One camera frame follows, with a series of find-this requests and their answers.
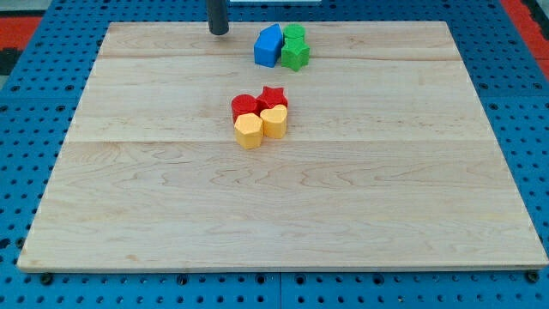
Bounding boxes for light wooden board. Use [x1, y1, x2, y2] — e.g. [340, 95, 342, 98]
[17, 21, 548, 273]

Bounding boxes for red star block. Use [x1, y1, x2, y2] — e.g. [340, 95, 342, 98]
[256, 86, 288, 111]

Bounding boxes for red circle block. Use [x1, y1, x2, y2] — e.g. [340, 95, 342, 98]
[231, 94, 259, 123]

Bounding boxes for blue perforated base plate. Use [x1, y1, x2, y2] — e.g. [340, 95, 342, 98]
[1, 1, 548, 308]

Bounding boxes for green star block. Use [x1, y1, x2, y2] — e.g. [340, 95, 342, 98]
[281, 38, 310, 71]

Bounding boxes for blue house-shaped block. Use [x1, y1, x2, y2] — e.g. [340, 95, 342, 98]
[254, 23, 284, 68]

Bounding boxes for yellow hexagon block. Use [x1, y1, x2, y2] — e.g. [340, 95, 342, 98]
[234, 113, 263, 149]

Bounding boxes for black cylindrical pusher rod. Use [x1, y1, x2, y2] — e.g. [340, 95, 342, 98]
[207, 0, 229, 35]

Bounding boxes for green circle block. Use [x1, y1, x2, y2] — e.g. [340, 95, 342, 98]
[282, 23, 305, 40]

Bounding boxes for yellow heart block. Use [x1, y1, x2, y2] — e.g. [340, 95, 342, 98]
[260, 105, 287, 139]

